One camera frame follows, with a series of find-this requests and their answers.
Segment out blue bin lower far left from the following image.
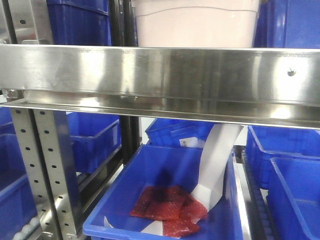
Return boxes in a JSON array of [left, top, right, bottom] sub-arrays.
[[0, 107, 37, 240]]

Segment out white paper strip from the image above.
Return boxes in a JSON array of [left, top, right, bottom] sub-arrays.
[[103, 123, 244, 236]]

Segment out white plastic storage bin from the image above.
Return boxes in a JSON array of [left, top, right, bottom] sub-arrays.
[[131, 0, 260, 48]]

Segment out blue bin with red bags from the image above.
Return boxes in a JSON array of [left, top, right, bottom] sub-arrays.
[[83, 145, 244, 240]]

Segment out blue bin lower left middle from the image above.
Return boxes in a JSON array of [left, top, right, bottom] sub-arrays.
[[67, 112, 122, 174]]

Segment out blue bin lower right front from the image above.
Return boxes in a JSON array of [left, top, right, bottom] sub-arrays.
[[266, 157, 320, 240]]

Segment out stainless steel shelf rail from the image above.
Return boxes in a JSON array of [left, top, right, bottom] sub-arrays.
[[0, 44, 320, 129]]

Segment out blue bin lower right rear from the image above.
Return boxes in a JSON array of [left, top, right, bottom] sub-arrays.
[[245, 125, 320, 190]]

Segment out blue bin upper right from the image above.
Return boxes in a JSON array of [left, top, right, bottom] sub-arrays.
[[253, 0, 320, 49]]

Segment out perforated steel shelf upright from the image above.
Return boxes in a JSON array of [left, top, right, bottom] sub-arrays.
[[11, 107, 86, 240]]

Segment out red bubble wrap bags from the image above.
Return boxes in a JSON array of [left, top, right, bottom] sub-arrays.
[[129, 185, 208, 238]]

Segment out blue bin lower middle rear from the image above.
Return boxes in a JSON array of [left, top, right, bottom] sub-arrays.
[[145, 118, 214, 149]]

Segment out blue bin upper left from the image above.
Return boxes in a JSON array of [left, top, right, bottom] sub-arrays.
[[46, 0, 112, 46]]

